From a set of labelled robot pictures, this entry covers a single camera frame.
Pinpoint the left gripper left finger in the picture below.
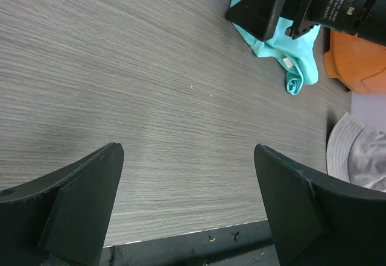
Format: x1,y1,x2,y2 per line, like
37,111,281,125
1,143,124,265

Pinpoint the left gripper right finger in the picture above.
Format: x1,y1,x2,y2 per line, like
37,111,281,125
254,144,385,265

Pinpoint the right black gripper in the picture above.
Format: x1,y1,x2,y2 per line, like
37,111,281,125
225,0,317,42

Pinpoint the teal t shirt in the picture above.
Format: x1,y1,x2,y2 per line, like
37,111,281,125
230,0,320,95

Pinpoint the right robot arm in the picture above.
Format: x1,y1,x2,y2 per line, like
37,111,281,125
225,0,385,46

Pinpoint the grey bucket hat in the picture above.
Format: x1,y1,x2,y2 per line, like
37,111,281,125
326,112,385,192

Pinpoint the orange plastic tub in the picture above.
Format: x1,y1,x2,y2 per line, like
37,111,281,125
323,30,385,95

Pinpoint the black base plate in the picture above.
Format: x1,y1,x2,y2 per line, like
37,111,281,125
100,220,279,265

